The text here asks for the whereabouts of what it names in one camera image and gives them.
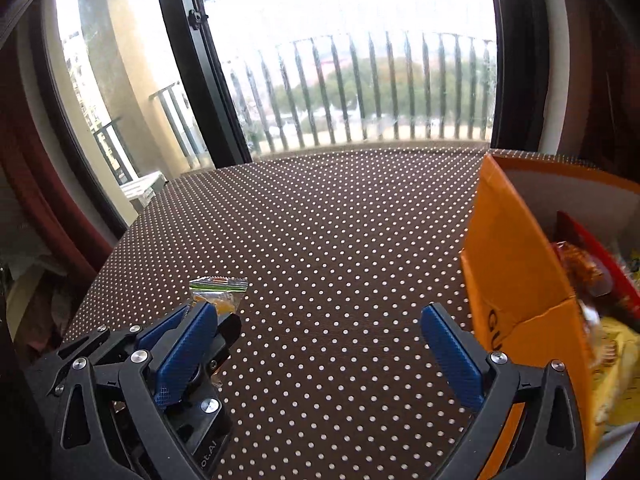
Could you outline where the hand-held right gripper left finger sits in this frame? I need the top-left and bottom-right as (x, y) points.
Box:
(52, 304), (219, 480)

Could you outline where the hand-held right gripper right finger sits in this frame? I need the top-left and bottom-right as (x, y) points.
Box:
(421, 304), (586, 480)

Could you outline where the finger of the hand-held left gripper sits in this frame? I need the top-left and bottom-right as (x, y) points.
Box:
(187, 314), (243, 423)
(27, 307), (190, 398)

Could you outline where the colourful gummy candy packet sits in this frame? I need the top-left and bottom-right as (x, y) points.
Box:
(187, 276), (249, 318)

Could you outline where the orange cardboard box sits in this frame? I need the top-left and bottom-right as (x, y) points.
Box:
(459, 152), (640, 480)

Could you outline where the orange packet with clear ends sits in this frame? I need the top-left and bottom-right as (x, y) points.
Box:
(550, 240), (617, 302)

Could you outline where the yellow snack packet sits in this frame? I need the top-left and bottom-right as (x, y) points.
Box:
(587, 314), (640, 428)

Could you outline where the red snack packet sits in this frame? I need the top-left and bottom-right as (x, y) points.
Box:
(556, 210), (640, 313)

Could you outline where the brown polka dot tablecloth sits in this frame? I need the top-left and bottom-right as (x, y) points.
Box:
(60, 140), (606, 480)

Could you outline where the white outdoor air conditioner unit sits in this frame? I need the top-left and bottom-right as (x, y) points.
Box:
(119, 170), (167, 211)

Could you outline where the dark red curtain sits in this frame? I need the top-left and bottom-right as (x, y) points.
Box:
(0, 25), (113, 281)
(545, 0), (640, 181)

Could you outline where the distant apartment building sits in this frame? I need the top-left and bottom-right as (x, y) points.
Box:
(62, 30), (108, 131)

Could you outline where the metal balcony railing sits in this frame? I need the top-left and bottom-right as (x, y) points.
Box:
(92, 30), (496, 171)

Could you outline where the black window frame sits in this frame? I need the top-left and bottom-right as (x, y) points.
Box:
(15, 0), (546, 241)

